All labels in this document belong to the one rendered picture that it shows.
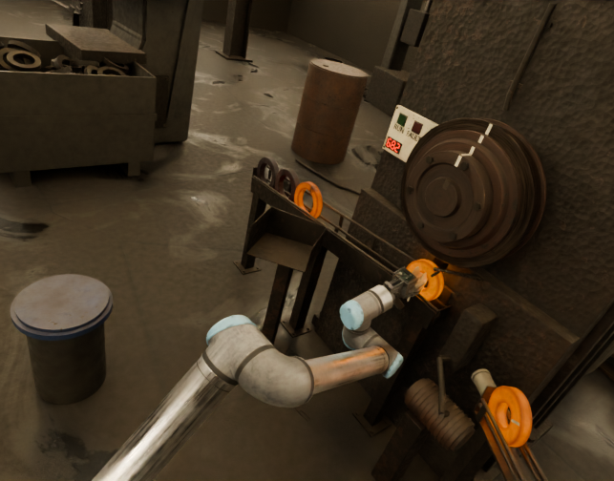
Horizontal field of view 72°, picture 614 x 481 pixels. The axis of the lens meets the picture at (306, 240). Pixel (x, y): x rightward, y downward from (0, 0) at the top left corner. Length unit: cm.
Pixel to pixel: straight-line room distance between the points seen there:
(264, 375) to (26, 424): 118
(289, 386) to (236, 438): 91
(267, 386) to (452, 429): 73
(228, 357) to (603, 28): 126
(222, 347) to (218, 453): 86
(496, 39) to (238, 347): 121
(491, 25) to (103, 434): 195
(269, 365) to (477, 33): 122
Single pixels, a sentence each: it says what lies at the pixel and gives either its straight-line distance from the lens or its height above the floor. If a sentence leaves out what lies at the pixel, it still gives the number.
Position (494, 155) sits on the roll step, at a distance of 136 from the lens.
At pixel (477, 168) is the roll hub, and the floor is 124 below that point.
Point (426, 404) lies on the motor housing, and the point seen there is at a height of 51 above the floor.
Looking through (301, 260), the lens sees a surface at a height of 61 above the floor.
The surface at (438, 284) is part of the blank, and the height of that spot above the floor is 78.
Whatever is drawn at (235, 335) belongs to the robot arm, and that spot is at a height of 86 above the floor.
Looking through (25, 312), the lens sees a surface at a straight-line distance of 175.
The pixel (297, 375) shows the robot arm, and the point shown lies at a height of 84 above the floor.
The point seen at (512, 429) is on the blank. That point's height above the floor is 71.
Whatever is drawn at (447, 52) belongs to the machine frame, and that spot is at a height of 147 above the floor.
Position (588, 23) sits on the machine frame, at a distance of 148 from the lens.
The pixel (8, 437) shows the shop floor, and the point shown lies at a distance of 197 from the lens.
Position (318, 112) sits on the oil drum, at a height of 50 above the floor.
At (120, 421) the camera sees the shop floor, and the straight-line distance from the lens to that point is 193.
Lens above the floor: 160
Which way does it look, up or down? 32 degrees down
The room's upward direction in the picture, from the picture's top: 15 degrees clockwise
